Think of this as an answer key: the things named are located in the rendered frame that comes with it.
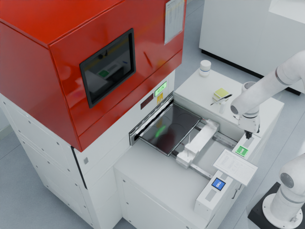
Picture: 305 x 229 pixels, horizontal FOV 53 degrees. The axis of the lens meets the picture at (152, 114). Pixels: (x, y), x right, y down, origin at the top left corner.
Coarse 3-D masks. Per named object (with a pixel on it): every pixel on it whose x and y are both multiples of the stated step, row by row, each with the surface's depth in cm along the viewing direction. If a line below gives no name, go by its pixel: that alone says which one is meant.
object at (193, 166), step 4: (172, 156) 185; (192, 164) 179; (192, 168) 179; (196, 168) 177; (200, 168) 177; (200, 172) 176; (204, 172) 175; (204, 176) 176; (208, 176) 173; (212, 176) 173
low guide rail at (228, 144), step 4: (196, 128) 199; (200, 128) 197; (216, 136) 192; (216, 140) 193; (220, 140) 191; (224, 140) 190; (224, 144) 191; (228, 144) 188; (232, 144) 188; (232, 148) 188
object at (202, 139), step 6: (204, 126) 194; (204, 132) 191; (210, 132) 191; (198, 138) 188; (204, 138) 188; (210, 138) 188; (192, 144) 184; (198, 144) 184; (204, 144) 184; (192, 156) 179; (180, 162) 176; (186, 168) 176
